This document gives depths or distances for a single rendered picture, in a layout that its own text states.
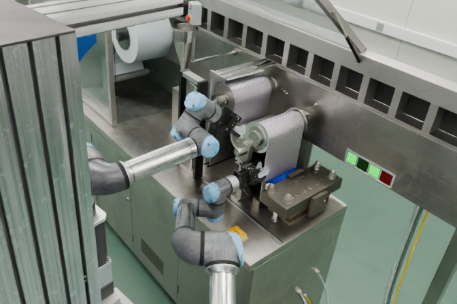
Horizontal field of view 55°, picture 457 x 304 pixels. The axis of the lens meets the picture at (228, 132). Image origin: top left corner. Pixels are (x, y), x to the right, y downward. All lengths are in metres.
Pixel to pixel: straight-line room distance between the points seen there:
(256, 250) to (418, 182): 0.72
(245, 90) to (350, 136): 0.53
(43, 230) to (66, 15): 0.40
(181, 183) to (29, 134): 1.52
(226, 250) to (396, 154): 0.85
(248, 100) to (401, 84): 0.69
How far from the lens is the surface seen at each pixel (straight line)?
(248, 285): 2.02
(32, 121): 0.79
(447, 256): 2.27
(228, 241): 1.53
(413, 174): 1.97
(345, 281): 3.18
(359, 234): 3.55
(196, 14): 2.20
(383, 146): 2.00
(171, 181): 2.27
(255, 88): 2.14
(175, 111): 2.62
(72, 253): 1.00
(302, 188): 2.10
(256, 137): 1.97
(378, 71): 1.92
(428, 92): 1.84
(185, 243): 1.54
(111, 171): 1.43
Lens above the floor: 2.27
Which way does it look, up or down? 31 degrees down
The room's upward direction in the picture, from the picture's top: 6 degrees clockwise
